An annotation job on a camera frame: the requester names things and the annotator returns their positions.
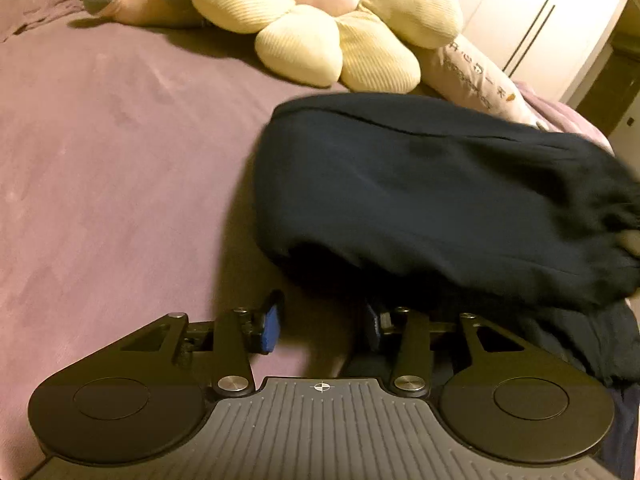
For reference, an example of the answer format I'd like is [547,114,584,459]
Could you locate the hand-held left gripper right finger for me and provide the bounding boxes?
[363,301,527,398]

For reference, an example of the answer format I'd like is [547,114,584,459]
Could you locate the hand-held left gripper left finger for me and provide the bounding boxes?
[119,289,286,397]

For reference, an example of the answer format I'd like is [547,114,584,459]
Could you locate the dark navy garment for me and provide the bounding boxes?
[252,92,640,386]

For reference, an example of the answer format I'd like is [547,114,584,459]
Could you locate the purple bed sheet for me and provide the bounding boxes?
[0,0,551,461]

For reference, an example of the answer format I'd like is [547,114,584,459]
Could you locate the long white printed plush pillow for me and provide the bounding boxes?
[415,35,548,131]

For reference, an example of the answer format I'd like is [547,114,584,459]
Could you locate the yellow flower plush cushion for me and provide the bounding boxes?
[191,0,464,95]

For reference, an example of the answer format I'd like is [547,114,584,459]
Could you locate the purple pillow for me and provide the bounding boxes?
[512,80,618,153]

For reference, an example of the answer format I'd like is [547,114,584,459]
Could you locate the white wardrobe black handles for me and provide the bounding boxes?
[430,0,636,106]

